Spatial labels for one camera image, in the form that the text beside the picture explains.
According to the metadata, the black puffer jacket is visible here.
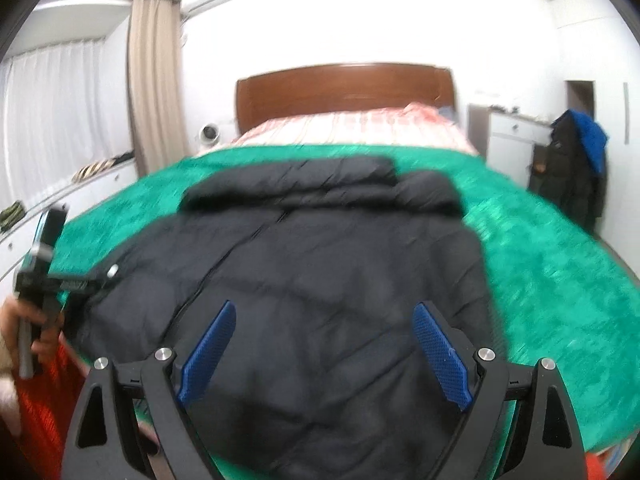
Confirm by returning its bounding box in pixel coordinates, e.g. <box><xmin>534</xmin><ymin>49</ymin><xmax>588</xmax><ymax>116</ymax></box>
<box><xmin>65</xmin><ymin>156</ymin><xmax>494</xmax><ymax>479</ymax></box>

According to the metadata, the green camouflage item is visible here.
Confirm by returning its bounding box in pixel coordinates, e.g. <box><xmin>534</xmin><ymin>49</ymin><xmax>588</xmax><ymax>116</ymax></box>
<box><xmin>0</xmin><ymin>200</ymin><xmax>26</xmax><ymax>233</ymax></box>

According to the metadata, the small white fan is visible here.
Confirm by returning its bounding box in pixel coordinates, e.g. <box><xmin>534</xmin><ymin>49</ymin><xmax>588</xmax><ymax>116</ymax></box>
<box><xmin>200</xmin><ymin>124</ymin><xmax>220</xmax><ymax>148</ymax></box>

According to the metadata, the blue garment on chair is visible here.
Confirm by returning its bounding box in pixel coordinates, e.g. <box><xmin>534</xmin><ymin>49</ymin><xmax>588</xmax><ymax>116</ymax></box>
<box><xmin>570</xmin><ymin>110</ymin><xmax>608</xmax><ymax>176</ymax></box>

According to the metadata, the white wardrobe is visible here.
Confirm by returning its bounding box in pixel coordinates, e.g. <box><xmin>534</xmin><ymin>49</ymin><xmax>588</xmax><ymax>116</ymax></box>
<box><xmin>565</xmin><ymin>0</ymin><xmax>639</xmax><ymax>273</ymax></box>

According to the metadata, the white sheer curtain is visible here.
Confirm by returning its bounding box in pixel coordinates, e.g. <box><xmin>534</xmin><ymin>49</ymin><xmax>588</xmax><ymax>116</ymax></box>
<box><xmin>1</xmin><ymin>39</ymin><xmax>132</xmax><ymax>208</ymax></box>

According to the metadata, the pink striped bed sheet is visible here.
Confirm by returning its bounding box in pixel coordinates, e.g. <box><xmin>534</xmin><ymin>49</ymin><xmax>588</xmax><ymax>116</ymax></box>
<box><xmin>232</xmin><ymin>102</ymin><xmax>478</xmax><ymax>156</ymax></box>

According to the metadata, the person left hand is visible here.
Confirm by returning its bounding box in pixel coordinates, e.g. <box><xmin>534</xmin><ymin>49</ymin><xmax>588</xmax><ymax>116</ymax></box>
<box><xmin>0</xmin><ymin>294</ymin><xmax>66</xmax><ymax>366</ymax></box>

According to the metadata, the green plush blanket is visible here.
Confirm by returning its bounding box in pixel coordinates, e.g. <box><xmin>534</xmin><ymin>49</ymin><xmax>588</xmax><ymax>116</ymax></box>
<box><xmin>53</xmin><ymin>145</ymin><xmax>639</xmax><ymax>450</ymax></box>

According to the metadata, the striped cushion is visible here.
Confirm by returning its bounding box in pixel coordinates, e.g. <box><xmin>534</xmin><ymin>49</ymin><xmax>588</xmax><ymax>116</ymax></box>
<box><xmin>72</xmin><ymin>158</ymin><xmax>116</xmax><ymax>183</ymax></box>

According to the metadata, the black coat on chair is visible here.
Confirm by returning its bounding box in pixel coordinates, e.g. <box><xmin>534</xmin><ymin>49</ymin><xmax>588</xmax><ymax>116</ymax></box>
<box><xmin>528</xmin><ymin>110</ymin><xmax>608</xmax><ymax>234</ymax></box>

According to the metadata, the orange red garment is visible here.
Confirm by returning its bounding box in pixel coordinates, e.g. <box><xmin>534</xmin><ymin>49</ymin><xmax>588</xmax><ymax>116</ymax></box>
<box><xmin>9</xmin><ymin>344</ymin><xmax>85</xmax><ymax>479</ymax></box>

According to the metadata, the beige curtain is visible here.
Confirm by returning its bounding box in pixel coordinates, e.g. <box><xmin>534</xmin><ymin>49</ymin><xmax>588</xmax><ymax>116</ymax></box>
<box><xmin>127</xmin><ymin>0</ymin><xmax>191</xmax><ymax>177</ymax></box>

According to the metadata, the white window drawer cabinet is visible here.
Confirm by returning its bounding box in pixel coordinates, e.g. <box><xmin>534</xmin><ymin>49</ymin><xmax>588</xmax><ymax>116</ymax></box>
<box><xmin>0</xmin><ymin>158</ymin><xmax>138</xmax><ymax>299</ymax></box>

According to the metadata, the white desk with drawer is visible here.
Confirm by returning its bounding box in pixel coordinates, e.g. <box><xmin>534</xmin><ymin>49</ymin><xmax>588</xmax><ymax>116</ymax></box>
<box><xmin>466</xmin><ymin>105</ymin><xmax>552</xmax><ymax>188</ymax></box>

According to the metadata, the brown wooden headboard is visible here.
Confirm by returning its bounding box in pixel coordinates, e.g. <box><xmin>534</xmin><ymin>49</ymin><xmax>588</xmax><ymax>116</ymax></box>
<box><xmin>235</xmin><ymin>63</ymin><xmax>457</xmax><ymax>134</ymax></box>

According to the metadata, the white air conditioner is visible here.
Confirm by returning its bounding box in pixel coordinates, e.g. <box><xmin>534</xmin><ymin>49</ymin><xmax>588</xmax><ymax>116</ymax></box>
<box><xmin>181</xmin><ymin>0</ymin><xmax>233</xmax><ymax>20</ymax></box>

